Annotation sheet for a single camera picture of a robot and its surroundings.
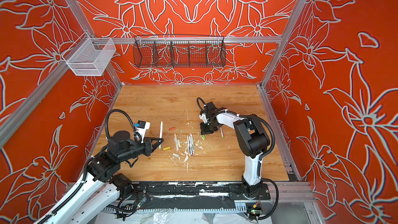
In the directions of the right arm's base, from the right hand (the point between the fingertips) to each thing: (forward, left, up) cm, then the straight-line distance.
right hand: (200, 132), depth 93 cm
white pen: (-11, +19, +22) cm, 31 cm away
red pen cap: (+3, +18, 0) cm, 18 cm away
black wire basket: (+44, +13, +29) cm, 54 cm away
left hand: (-14, +18, +20) cm, 30 cm away
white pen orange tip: (-5, +15, 0) cm, 16 cm away
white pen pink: (-8, +5, +1) cm, 10 cm away
